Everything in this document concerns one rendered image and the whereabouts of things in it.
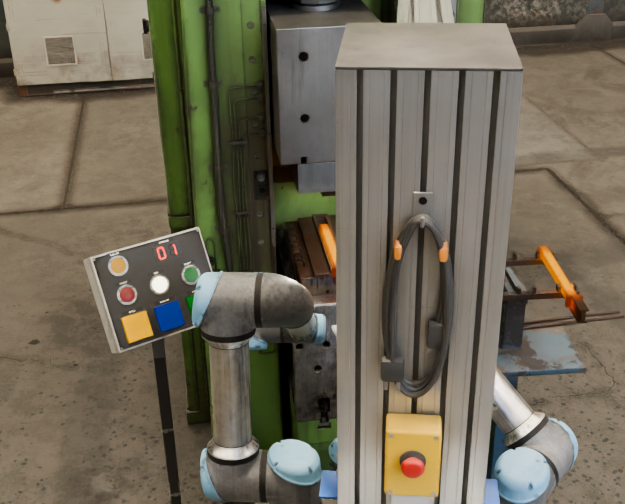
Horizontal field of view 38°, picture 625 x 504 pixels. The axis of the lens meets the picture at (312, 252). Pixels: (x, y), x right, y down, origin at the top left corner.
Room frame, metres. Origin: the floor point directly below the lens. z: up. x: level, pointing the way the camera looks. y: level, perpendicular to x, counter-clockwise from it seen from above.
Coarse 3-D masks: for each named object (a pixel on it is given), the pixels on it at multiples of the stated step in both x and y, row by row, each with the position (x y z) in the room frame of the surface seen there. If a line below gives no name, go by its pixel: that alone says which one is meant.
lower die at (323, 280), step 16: (288, 224) 2.87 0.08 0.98; (304, 224) 2.85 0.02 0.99; (288, 240) 2.80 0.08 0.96; (304, 240) 2.73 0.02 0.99; (320, 240) 2.71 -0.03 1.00; (304, 256) 2.63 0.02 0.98; (320, 256) 2.61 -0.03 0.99; (304, 272) 2.52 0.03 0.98; (320, 272) 2.50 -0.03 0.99; (320, 288) 2.49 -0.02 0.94
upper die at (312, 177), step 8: (304, 160) 2.51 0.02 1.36; (296, 168) 2.51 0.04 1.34; (304, 168) 2.48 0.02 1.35; (312, 168) 2.49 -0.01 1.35; (320, 168) 2.49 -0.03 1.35; (328, 168) 2.49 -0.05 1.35; (296, 176) 2.51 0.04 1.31; (304, 176) 2.48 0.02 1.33; (312, 176) 2.49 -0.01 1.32; (320, 176) 2.49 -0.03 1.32; (328, 176) 2.49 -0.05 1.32; (296, 184) 2.52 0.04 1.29; (304, 184) 2.48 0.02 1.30; (312, 184) 2.49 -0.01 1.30; (320, 184) 2.49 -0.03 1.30; (328, 184) 2.49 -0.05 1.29; (304, 192) 2.48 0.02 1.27; (312, 192) 2.49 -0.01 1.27
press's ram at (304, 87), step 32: (288, 0) 2.83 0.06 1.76; (352, 0) 2.82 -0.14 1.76; (288, 32) 2.48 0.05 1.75; (320, 32) 2.49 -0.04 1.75; (288, 64) 2.48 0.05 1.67; (320, 64) 2.49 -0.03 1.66; (288, 96) 2.48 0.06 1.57; (320, 96) 2.49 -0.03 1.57; (288, 128) 2.48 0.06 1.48; (320, 128) 2.49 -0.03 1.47; (288, 160) 2.48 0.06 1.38; (320, 160) 2.49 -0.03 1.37
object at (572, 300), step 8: (544, 248) 2.55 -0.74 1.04; (544, 256) 2.49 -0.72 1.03; (552, 256) 2.49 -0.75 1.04; (552, 264) 2.44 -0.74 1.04; (552, 272) 2.40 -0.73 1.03; (560, 272) 2.39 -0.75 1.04; (560, 280) 2.34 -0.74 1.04; (568, 280) 2.34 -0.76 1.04; (568, 288) 2.29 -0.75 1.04; (568, 296) 2.24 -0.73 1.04; (576, 296) 2.23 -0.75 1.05; (568, 304) 2.23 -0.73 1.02; (576, 304) 2.18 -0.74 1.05; (584, 304) 2.18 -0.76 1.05; (576, 312) 2.19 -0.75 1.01; (584, 312) 2.15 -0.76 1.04; (576, 320) 2.17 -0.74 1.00; (584, 320) 2.15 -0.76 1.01
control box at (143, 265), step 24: (168, 240) 2.35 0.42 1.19; (192, 240) 2.38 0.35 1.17; (96, 264) 2.23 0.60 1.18; (144, 264) 2.28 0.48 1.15; (168, 264) 2.31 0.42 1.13; (192, 264) 2.34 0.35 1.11; (96, 288) 2.21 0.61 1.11; (120, 288) 2.21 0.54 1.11; (144, 288) 2.24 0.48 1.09; (168, 288) 2.27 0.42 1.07; (192, 288) 2.30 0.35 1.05; (120, 312) 2.18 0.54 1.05; (120, 336) 2.14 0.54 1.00
